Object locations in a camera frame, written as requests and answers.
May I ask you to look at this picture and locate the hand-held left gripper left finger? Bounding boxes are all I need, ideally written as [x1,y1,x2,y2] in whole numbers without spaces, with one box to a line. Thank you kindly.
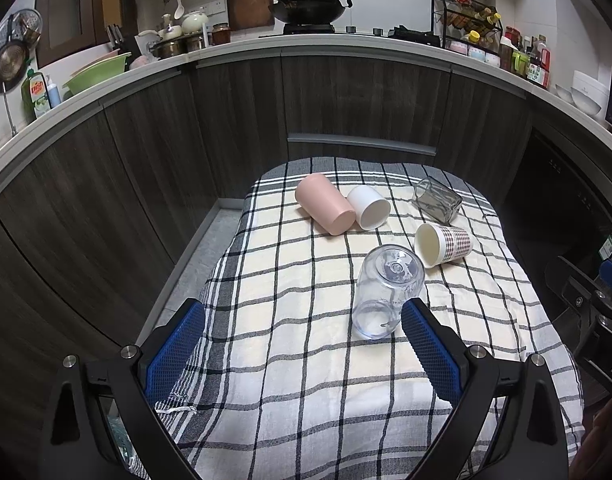
[38,298,207,480]

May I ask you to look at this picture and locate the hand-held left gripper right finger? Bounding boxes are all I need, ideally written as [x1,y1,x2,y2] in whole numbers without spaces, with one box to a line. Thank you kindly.
[400,297,569,480]

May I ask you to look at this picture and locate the clear plastic cup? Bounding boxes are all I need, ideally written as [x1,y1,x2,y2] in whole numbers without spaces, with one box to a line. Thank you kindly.
[352,244,426,342]

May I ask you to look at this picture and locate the plaid paper cup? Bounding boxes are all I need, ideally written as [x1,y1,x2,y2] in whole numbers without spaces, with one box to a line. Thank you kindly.
[414,222,473,269]

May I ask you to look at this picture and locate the grey glass cup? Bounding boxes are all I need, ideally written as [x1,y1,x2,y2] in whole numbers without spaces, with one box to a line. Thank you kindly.
[412,177,463,226]

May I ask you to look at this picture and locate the white cup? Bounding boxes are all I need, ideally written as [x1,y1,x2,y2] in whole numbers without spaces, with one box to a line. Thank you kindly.
[347,185,391,231]

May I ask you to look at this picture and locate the pink cup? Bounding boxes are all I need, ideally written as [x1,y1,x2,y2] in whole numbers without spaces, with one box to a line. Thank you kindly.
[295,173,357,236]

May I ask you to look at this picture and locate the built-in black dishwasher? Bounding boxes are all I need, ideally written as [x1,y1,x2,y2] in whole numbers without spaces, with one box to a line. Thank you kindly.
[500,126,612,288]

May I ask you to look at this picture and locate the black white checked tablecloth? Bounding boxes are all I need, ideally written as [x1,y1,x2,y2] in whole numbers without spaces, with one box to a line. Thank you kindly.
[103,156,585,480]

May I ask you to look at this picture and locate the stack of white bowls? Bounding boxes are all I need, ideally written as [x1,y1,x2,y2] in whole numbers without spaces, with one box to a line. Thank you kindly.
[570,70,611,117]

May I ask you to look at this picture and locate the dark wood base cabinets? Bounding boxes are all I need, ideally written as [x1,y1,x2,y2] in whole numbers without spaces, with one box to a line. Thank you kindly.
[0,42,534,480]

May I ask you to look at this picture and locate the red label sauce bottle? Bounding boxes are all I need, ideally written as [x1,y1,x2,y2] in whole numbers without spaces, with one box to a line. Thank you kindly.
[528,41,552,89]

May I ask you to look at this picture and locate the dark sauce bottle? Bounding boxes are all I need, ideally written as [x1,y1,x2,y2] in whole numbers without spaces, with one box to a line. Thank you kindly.
[499,35,516,73]

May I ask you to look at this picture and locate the blue white pump bottle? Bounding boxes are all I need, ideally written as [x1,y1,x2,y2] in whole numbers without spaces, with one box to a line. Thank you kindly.
[44,74,63,109]

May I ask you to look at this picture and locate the green plastic basin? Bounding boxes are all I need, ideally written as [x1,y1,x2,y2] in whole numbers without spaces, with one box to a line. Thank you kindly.
[62,52,132,96]

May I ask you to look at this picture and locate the green dish soap bottle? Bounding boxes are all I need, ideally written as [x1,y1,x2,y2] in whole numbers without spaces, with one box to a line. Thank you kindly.
[20,70,52,120]

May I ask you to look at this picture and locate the steel pot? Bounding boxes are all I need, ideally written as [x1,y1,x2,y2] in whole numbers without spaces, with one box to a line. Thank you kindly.
[150,37,189,59]

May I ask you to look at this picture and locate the black knife block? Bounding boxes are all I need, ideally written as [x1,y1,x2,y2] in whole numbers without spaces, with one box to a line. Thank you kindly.
[105,23,127,54]

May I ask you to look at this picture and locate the white teapot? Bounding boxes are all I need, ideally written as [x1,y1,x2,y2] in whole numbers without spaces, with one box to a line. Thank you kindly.
[180,9,211,36]

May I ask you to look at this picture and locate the hanging frying pan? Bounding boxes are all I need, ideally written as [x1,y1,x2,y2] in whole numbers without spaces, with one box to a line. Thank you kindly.
[0,41,30,95]

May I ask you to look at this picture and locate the black gas stove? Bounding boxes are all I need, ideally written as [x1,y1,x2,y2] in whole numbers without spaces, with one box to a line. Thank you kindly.
[283,22,337,36]

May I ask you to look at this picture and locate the wooden cutting board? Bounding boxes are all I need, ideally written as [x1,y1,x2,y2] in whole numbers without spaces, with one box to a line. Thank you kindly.
[225,0,276,31]

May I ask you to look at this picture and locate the metal strainer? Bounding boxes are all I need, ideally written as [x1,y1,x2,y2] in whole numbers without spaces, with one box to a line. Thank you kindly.
[8,8,43,49]

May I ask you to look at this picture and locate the black wok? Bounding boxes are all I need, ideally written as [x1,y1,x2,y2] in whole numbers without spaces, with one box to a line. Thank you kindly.
[263,0,353,25]

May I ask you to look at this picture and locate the grey drawer handle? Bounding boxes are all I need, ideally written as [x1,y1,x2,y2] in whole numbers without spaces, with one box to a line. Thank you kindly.
[287,132,438,157]

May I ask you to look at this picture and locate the black wire spice rack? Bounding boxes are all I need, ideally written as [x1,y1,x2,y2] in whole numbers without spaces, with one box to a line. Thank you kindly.
[432,0,504,62]

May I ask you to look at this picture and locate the dark wood wall cabinet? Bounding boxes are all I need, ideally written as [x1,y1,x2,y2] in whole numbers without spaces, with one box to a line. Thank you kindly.
[35,0,123,69]

